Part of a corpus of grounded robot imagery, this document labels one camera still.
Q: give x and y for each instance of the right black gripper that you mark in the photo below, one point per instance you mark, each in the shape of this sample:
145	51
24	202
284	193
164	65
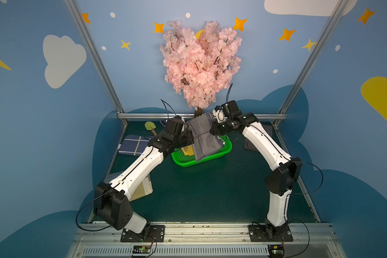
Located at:
217	127

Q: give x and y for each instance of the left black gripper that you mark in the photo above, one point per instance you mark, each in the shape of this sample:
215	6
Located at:
186	138

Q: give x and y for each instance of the yellow cartoon pillowcase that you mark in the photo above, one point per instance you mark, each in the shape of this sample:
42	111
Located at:
188	151

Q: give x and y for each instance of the light grey plaid pillowcase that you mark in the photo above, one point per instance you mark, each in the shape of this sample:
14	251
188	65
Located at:
204	143

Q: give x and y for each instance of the dark grey grid pillowcase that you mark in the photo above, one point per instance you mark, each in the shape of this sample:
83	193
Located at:
258	136

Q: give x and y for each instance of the beige grey pillowcase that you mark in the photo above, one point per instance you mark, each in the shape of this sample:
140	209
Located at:
145	188

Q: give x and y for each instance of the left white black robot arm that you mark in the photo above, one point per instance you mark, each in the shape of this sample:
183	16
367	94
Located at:
112	199

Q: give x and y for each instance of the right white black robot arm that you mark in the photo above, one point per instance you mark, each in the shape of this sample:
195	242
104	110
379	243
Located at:
285	169

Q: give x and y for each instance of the navy plaid folded pillowcase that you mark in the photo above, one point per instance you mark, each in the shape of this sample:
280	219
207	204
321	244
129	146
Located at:
133	145

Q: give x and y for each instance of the yellow-green toy shovel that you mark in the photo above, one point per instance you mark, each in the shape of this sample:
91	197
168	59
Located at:
150	126

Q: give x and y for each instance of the pink blossom artificial tree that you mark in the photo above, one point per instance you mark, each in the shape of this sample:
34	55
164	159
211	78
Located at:
199	67

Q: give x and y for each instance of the left green circuit board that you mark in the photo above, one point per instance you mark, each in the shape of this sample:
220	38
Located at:
141	250

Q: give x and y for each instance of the green circuit board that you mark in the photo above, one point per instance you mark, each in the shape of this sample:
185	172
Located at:
276	251
141	250

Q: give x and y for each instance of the right green circuit board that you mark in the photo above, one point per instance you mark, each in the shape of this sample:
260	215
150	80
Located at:
276	251

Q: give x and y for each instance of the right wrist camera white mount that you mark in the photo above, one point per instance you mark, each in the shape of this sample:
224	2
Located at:
219	115

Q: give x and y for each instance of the right aluminium table edge rail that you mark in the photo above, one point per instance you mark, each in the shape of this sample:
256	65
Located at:
299	181

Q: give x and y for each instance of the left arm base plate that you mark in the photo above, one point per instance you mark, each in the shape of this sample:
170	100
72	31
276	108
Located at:
150	233

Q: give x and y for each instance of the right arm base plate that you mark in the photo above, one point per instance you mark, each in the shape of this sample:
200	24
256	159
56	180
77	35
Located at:
267	233

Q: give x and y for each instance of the front aluminium rail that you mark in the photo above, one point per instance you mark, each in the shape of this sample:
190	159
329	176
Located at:
207	240

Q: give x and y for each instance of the right aluminium frame post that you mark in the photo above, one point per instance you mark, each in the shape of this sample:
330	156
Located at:
322	40

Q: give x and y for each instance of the aluminium frame post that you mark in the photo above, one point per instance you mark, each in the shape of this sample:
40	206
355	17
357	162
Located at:
322	40
78	19

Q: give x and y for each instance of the left aluminium frame post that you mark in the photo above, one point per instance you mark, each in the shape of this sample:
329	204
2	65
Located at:
78	19

